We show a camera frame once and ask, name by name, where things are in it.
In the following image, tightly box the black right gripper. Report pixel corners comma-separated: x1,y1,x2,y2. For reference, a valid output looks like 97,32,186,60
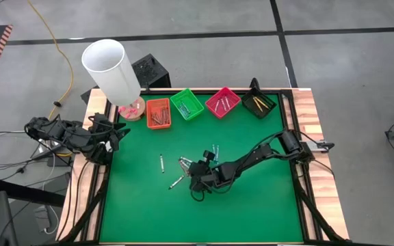
185,159,222,192

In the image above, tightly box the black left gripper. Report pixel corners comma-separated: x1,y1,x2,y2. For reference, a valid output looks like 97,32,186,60
90,113,131,154

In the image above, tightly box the round wooden pink dish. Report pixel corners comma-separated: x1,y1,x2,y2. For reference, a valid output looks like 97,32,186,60
118,96,146,123

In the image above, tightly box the wooden table side board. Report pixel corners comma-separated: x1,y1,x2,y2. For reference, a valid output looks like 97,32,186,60
55,88,116,242
291,87,350,240

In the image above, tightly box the orange plastic basket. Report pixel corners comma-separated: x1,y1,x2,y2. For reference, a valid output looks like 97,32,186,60
146,98,172,131

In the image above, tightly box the white cylindrical lamp shade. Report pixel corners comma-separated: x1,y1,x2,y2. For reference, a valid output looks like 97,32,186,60
81,38,142,107

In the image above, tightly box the black perforated box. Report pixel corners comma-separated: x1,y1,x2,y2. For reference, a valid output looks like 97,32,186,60
130,53,172,91

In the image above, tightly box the green plastic basket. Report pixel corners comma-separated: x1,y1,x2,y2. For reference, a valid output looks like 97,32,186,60
170,88,205,122

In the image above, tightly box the red plastic basket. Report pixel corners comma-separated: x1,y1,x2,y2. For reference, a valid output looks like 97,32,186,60
205,86,242,120

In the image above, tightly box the black plastic basket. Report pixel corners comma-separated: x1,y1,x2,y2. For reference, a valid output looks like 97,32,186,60
240,87,277,120

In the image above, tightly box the black floor beam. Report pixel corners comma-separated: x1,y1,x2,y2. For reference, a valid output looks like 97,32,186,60
0,177,66,208

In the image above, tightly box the white power adapter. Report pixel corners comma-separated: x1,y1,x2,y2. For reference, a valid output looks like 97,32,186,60
34,205,60,236

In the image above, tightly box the grey box device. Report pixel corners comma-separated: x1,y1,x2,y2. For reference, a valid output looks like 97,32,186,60
310,139,335,153

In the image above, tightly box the yellow cable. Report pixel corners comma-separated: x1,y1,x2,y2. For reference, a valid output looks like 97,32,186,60
27,0,75,120

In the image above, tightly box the black aluminium table frame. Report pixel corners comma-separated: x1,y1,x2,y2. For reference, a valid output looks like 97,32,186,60
55,87,352,246

